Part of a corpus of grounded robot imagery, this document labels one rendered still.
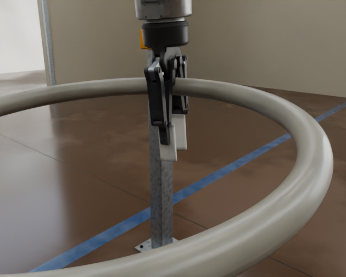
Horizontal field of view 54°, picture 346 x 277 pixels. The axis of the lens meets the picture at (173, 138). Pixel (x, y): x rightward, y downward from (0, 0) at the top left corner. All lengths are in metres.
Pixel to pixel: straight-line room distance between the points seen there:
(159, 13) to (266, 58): 6.13
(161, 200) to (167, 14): 1.21
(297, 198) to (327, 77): 6.03
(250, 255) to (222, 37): 6.94
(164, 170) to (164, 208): 0.20
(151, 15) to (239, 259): 0.41
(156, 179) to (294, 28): 5.14
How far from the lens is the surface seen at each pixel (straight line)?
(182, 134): 0.63
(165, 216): 1.70
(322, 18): 6.27
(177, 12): 0.54
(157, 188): 1.62
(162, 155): 0.60
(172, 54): 0.57
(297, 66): 6.41
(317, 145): 0.32
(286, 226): 0.22
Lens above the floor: 1.09
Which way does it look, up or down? 18 degrees down
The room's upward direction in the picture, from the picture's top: straight up
